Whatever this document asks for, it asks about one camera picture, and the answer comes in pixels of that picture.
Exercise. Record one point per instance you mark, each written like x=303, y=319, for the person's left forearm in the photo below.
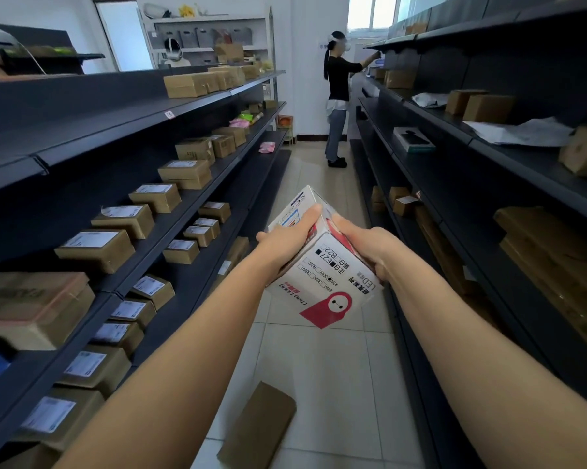
x=176, y=371

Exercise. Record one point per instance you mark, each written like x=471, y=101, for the dark metal shelving unit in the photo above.
x=78, y=136
x=494, y=53

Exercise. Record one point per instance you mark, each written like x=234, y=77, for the row of labelled cardboard boxes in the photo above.
x=142, y=195

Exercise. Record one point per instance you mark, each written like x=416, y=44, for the white storage rack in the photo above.
x=205, y=24

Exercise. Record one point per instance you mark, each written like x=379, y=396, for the person's right hand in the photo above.
x=374, y=246

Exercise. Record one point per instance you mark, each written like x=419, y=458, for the yellow toy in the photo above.
x=186, y=11

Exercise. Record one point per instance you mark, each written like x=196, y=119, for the stack of large flat cartons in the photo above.
x=557, y=268

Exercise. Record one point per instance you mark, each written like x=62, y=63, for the pink packet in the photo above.
x=266, y=147
x=240, y=123

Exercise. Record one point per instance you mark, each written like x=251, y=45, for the person's right forearm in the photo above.
x=469, y=346

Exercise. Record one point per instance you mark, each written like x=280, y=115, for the large brown cardboard box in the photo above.
x=34, y=307

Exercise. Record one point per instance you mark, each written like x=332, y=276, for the black and teal box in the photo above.
x=413, y=139

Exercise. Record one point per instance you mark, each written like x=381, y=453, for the flat cardboard box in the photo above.
x=259, y=427

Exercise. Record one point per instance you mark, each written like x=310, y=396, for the white door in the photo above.
x=122, y=36

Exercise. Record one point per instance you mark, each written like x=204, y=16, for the window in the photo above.
x=376, y=12

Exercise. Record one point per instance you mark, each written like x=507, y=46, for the long flat cardboard carton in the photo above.
x=442, y=249

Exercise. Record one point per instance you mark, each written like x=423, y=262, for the person's left thumb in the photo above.
x=300, y=221

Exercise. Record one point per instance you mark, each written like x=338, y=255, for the small cardboard box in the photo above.
x=377, y=199
x=398, y=194
x=406, y=206

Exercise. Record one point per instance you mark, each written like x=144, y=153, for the white helmet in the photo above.
x=156, y=10

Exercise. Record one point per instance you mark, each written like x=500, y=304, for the row of small labelled boxes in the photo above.
x=98, y=368

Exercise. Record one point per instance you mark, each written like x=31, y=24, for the dark shelf with green items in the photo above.
x=49, y=51

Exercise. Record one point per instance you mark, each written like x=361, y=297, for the plain cardboard box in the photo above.
x=251, y=71
x=215, y=80
x=186, y=85
x=232, y=75

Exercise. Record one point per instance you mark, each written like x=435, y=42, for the small white plastic bag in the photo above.
x=430, y=100

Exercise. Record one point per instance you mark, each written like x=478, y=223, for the person's right thumb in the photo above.
x=348, y=229

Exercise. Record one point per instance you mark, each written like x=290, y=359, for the person's left hand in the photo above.
x=283, y=246

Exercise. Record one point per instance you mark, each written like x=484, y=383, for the small wooden rack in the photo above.
x=285, y=125

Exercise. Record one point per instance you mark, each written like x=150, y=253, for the white plastic mailer bag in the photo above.
x=523, y=131

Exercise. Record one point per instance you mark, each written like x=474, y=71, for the white and red carton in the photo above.
x=335, y=283

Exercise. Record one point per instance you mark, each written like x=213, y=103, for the cardboard box with tape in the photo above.
x=230, y=52

